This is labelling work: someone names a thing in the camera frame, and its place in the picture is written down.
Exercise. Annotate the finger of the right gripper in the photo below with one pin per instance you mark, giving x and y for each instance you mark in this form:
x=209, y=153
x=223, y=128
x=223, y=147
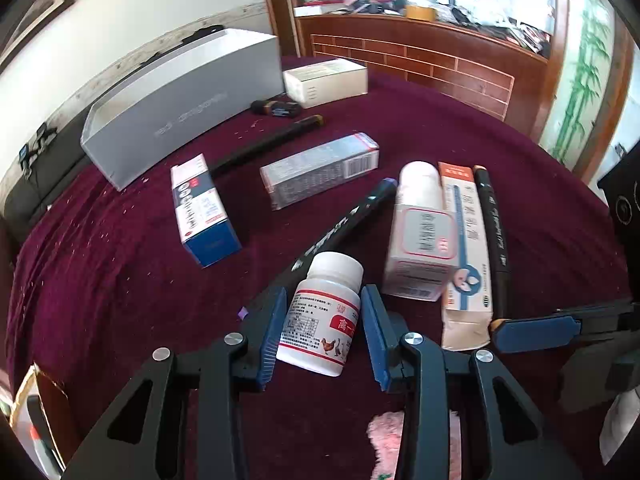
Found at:
x=535, y=334

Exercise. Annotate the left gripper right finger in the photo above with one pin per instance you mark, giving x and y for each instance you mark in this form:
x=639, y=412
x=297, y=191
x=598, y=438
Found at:
x=503, y=434

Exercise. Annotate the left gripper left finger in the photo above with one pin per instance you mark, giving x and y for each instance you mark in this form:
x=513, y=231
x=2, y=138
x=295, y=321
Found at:
x=142, y=434

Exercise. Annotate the white pill bottle red label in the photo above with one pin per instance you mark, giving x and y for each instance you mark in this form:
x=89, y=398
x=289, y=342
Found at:
x=323, y=315

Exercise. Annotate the black marker purple cap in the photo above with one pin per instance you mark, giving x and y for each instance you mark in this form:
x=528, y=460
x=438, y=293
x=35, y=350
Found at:
x=330, y=240

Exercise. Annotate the white blue medicine box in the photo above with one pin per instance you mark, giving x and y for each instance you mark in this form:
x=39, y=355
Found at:
x=203, y=224

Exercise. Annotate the long white orange medicine box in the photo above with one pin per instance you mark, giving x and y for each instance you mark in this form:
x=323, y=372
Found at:
x=467, y=303

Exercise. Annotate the black marker beside box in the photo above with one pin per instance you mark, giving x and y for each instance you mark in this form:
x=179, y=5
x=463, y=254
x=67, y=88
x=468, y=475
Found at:
x=499, y=264

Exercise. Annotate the pink fluffy item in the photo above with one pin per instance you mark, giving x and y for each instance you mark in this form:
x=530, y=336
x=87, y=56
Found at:
x=385, y=431

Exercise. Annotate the maroon bed cover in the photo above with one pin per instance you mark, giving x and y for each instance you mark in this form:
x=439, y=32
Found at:
x=103, y=279

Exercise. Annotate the wooden brick-pattern cabinet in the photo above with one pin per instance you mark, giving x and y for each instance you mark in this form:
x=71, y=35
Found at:
x=499, y=79

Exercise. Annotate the grey medicine box red ends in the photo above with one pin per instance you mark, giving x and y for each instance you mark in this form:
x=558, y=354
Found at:
x=294, y=178

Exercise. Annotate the black marker orange cap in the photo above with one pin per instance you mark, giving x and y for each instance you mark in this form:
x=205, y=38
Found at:
x=267, y=143

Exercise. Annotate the black sofa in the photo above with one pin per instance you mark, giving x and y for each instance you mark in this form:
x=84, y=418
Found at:
x=24, y=201

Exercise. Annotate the black clips on sofa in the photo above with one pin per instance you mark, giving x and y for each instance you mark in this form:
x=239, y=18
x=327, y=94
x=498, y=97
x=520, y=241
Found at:
x=30, y=151

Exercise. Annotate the small white cardboard box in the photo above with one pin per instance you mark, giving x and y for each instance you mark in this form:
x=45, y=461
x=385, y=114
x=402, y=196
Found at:
x=325, y=82

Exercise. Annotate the black gold lipstick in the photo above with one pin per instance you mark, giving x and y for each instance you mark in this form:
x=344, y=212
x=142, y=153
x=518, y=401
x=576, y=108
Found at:
x=276, y=108

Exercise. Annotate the large grey shoe box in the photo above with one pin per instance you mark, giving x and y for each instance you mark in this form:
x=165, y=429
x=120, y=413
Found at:
x=172, y=100

